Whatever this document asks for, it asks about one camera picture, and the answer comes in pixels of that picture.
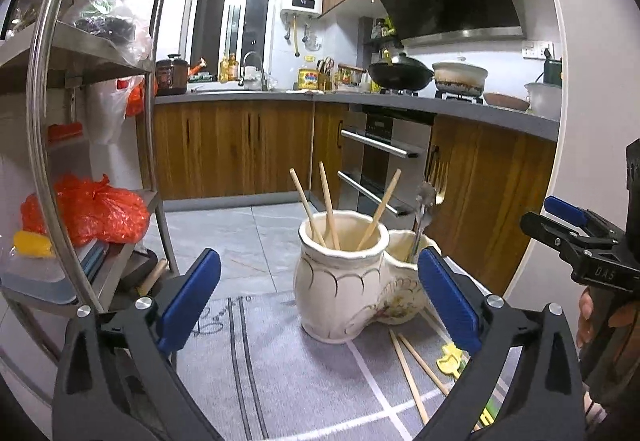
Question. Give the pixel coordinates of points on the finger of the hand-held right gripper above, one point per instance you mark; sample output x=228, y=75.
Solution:
x=565, y=208
x=545, y=228

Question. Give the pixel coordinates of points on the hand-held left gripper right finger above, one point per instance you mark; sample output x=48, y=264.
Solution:
x=450, y=301

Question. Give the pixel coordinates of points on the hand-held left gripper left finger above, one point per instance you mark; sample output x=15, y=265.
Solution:
x=190, y=296

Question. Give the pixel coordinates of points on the wooden chopstick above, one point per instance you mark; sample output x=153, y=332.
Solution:
x=425, y=363
x=410, y=381
x=327, y=206
x=305, y=206
x=382, y=206

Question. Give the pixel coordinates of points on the silver metal fork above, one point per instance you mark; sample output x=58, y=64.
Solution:
x=425, y=223

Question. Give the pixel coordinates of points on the gold metal fork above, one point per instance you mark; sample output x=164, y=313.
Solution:
x=441, y=181

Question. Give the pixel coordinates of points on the cream ceramic double utensil holder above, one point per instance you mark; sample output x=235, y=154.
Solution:
x=330, y=286

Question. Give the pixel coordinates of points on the person's right hand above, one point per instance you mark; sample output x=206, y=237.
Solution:
x=583, y=316

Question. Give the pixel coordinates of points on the brown bowl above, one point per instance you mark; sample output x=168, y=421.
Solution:
x=505, y=101

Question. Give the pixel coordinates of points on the red plastic bag on shelf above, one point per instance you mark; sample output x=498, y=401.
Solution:
x=95, y=211

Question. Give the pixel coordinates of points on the grey lined tablecloth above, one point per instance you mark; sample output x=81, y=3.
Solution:
x=300, y=381

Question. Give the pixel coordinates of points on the flat plastic containers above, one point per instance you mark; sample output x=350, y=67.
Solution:
x=45, y=278

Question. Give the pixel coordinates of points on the grey kitchen countertop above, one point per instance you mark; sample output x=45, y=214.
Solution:
x=450, y=108

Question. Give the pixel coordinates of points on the wooden lower cabinets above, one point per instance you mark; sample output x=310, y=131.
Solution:
x=225, y=146

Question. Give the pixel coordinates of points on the yellow plastic item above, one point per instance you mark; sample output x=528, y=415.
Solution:
x=32, y=243

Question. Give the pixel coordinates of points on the white casserole pot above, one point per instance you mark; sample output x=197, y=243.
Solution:
x=460, y=76

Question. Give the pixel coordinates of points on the built-in oven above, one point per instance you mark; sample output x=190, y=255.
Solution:
x=385, y=141

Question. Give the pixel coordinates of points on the hanging white plastic bag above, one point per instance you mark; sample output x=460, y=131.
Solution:
x=107, y=111

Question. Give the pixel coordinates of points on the hanging red plastic bag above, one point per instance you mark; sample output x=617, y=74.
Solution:
x=135, y=98

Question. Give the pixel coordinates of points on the red-lidded plastic container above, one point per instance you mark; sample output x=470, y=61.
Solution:
x=65, y=131

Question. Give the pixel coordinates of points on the black wok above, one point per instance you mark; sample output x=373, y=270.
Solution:
x=400, y=73

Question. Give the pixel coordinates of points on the dark red pressure cooker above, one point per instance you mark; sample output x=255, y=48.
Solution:
x=171, y=76

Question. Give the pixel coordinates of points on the orange plastic item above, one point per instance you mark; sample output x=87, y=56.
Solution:
x=196, y=69

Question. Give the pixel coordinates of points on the yellow soap bottles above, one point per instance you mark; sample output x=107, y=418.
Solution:
x=229, y=70

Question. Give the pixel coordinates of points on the metal faucet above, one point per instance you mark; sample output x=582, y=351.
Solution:
x=262, y=73

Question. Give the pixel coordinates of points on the seasoning bottle rack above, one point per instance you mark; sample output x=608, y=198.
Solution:
x=350, y=77

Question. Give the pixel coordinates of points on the yellow cooking oil bottle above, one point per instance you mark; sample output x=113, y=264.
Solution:
x=308, y=78

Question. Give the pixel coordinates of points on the metal shelf rack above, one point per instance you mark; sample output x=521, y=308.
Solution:
x=75, y=53

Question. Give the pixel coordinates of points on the clear plastic bag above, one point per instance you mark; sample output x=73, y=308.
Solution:
x=110, y=26

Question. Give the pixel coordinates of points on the sliding window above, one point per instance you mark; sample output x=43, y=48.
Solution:
x=230, y=16

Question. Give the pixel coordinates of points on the wall socket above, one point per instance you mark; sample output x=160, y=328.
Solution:
x=537, y=50

